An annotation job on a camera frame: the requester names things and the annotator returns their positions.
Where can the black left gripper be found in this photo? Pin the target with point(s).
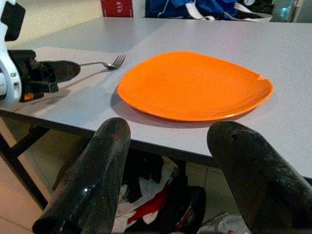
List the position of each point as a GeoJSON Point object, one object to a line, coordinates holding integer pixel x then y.
{"type": "Point", "coordinates": [31, 78]}

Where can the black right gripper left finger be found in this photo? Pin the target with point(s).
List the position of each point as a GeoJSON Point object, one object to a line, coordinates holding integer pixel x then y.
{"type": "Point", "coordinates": [97, 175]}

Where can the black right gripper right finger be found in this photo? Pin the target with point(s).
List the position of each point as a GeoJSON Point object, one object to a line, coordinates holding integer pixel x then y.
{"type": "Point", "coordinates": [263, 185]}

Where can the silver metal fork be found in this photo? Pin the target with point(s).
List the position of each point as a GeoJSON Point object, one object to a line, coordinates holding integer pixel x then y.
{"type": "Point", "coordinates": [112, 64]}

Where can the white and red cloth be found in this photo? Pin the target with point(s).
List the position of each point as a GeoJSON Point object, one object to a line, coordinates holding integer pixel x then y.
{"type": "Point", "coordinates": [148, 200]}

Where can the black bag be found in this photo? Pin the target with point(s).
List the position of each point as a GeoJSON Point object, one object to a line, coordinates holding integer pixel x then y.
{"type": "Point", "coordinates": [192, 207]}

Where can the black metal table leg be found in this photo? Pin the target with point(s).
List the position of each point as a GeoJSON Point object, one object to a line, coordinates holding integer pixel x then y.
{"type": "Point", "coordinates": [22, 168]}

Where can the red cardboard box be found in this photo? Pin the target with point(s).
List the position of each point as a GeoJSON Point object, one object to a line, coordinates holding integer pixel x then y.
{"type": "Point", "coordinates": [117, 8]}

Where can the orange plastic plate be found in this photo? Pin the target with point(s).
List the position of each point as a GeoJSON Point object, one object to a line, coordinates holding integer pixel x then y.
{"type": "Point", "coordinates": [195, 85]}

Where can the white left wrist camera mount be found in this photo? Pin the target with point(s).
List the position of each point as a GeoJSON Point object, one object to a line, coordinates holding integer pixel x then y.
{"type": "Point", "coordinates": [8, 80]}

